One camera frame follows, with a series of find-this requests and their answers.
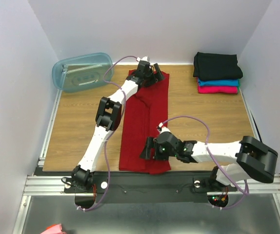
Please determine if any red t-shirt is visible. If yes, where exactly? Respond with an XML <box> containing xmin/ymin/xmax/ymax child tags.
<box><xmin>119</xmin><ymin>72</ymin><xmax>171</xmax><ymax>175</ymax></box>

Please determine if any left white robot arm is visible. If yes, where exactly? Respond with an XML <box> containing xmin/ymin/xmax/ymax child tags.
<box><xmin>67</xmin><ymin>57</ymin><xmax>164</xmax><ymax>192</ymax></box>

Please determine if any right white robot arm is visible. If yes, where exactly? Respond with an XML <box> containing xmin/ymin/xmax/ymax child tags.
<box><xmin>140</xmin><ymin>130</ymin><xmax>278</xmax><ymax>190</ymax></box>

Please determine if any folded pink t-shirt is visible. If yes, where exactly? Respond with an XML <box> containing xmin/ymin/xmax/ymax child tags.
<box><xmin>198</xmin><ymin>85</ymin><xmax>238</xmax><ymax>95</ymax></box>

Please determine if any folded black t-shirt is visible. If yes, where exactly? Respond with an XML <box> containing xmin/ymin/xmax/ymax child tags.
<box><xmin>193</xmin><ymin>52</ymin><xmax>243</xmax><ymax>81</ymax></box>

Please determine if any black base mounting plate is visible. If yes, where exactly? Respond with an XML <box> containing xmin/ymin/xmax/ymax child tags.
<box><xmin>62</xmin><ymin>171</ymin><xmax>236</xmax><ymax>204</ymax></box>

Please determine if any blue translucent plastic bin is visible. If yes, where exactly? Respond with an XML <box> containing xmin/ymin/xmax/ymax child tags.
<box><xmin>52</xmin><ymin>53</ymin><xmax>114</xmax><ymax>93</ymax></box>

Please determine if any folded blue t-shirt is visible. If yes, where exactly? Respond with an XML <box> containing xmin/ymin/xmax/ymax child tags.
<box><xmin>197</xmin><ymin>78</ymin><xmax>238</xmax><ymax>87</ymax></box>

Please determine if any pink object at bottom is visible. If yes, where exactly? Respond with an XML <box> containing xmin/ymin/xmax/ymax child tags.
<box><xmin>41</xmin><ymin>224</ymin><xmax>65</xmax><ymax>234</ymax></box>

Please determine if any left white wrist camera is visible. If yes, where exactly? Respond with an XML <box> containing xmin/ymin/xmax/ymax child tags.
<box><xmin>136</xmin><ymin>56</ymin><xmax>150</xmax><ymax>62</ymax></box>

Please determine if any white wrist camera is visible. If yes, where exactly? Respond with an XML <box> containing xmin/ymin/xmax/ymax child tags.
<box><xmin>157</xmin><ymin>122</ymin><xmax>169</xmax><ymax>134</ymax></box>
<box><xmin>136</xmin><ymin>56</ymin><xmax>150</xmax><ymax>62</ymax></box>

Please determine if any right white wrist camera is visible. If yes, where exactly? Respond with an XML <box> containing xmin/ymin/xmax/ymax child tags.
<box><xmin>157</xmin><ymin>122</ymin><xmax>169</xmax><ymax>134</ymax></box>

